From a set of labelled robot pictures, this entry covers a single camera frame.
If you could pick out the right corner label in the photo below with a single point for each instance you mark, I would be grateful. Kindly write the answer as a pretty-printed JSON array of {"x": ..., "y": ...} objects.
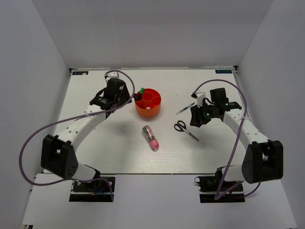
[{"x": 223, "y": 71}]

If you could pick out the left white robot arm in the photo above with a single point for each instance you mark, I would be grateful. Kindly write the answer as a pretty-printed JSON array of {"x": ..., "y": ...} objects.
[{"x": 58, "y": 152}]

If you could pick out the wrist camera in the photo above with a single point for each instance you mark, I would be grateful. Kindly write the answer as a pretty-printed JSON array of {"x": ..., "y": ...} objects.
[
  {"x": 111, "y": 75},
  {"x": 200, "y": 98}
]

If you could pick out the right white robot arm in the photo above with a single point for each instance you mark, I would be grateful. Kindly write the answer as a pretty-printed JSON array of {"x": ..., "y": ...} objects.
[{"x": 264, "y": 158}]

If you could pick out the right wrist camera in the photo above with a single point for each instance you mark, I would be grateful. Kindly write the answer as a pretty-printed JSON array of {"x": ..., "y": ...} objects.
[{"x": 200, "y": 98}]

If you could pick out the green highlighter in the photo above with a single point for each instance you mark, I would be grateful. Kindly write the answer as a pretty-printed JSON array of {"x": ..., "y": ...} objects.
[{"x": 141, "y": 92}]

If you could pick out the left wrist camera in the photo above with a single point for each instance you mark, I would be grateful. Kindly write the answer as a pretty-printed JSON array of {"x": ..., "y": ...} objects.
[{"x": 111, "y": 75}]

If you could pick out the black handled scissors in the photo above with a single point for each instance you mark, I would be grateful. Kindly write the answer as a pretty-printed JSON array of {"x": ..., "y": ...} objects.
[{"x": 180, "y": 126}]

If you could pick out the corner label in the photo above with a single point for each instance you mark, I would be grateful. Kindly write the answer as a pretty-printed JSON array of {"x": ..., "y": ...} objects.
[
  {"x": 80, "y": 73},
  {"x": 223, "y": 71}
]

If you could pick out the pink capped marker case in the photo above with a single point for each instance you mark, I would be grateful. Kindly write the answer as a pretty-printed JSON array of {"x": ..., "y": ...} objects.
[{"x": 150, "y": 137}]

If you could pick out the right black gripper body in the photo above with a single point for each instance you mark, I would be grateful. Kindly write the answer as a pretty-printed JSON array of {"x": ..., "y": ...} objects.
[{"x": 209, "y": 109}]

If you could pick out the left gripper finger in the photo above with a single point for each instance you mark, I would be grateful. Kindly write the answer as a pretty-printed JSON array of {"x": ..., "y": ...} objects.
[
  {"x": 117, "y": 102},
  {"x": 124, "y": 95}
]

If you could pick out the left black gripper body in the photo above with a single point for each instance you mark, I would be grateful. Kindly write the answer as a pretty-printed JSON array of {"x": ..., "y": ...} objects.
[{"x": 105, "y": 89}]

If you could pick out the left corner label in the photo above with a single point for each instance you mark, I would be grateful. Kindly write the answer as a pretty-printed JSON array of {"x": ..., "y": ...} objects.
[{"x": 80, "y": 73}]

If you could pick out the yellow highlighter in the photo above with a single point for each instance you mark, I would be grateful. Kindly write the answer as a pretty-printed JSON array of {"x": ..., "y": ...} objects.
[{"x": 137, "y": 97}]

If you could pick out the green white pen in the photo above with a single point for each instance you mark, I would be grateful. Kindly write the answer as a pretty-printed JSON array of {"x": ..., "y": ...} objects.
[{"x": 185, "y": 108}]

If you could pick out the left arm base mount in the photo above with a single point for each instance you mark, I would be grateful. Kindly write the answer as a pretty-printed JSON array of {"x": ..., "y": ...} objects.
[{"x": 99, "y": 192}]

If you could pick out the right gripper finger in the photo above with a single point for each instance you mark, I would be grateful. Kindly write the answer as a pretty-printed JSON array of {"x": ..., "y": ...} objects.
[
  {"x": 204, "y": 119},
  {"x": 195, "y": 117}
]

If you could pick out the orange round organizer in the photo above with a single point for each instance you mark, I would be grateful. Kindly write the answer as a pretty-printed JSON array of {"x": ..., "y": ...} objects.
[{"x": 151, "y": 98}]

